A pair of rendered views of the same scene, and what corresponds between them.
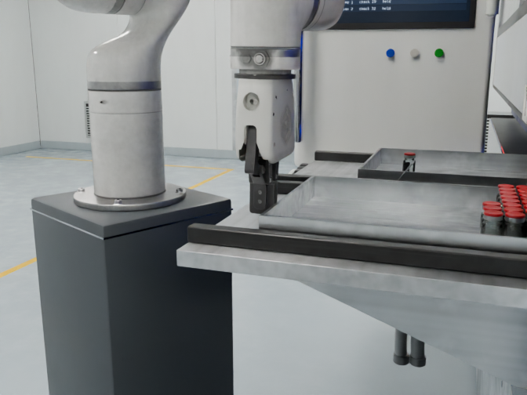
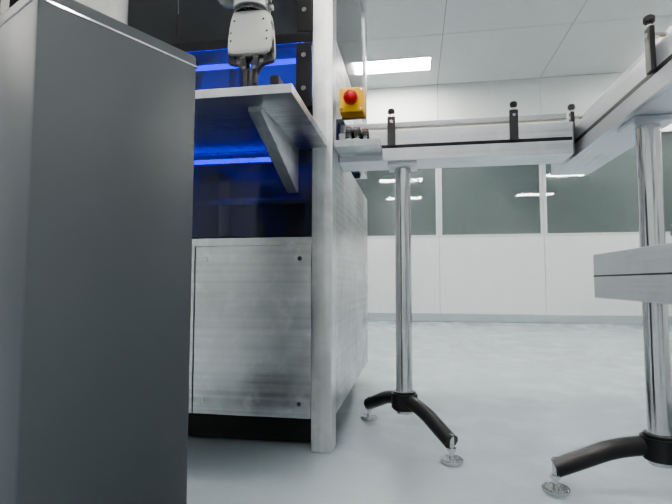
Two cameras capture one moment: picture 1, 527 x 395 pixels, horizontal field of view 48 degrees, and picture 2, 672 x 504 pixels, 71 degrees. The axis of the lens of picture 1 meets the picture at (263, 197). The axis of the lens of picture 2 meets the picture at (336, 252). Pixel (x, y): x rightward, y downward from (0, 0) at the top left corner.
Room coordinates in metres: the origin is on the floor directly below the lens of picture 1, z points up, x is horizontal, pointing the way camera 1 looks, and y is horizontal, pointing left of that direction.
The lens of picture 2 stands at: (0.71, 1.05, 0.47)
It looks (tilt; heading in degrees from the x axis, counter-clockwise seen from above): 4 degrees up; 261
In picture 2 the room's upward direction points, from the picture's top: straight up
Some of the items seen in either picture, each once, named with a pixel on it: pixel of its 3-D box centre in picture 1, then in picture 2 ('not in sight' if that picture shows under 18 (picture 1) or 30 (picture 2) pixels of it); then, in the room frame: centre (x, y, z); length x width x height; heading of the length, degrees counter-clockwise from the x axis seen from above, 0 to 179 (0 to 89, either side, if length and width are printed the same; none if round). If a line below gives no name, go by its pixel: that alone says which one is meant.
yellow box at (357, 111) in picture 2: not in sight; (352, 103); (0.44, -0.28, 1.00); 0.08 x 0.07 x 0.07; 71
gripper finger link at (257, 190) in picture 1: (259, 190); (257, 74); (0.71, 0.01, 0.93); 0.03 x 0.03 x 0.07; 71
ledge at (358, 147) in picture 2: not in sight; (359, 149); (0.41, -0.32, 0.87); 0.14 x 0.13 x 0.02; 71
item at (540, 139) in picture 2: not in sight; (449, 138); (0.12, -0.32, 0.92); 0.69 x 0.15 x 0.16; 161
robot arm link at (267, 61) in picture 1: (264, 61); (253, 8); (0.72, 0.00, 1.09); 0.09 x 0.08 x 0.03; 161
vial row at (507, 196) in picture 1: (508, 216); not in sight; (0.70, -0.30, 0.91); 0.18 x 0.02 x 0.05; 161
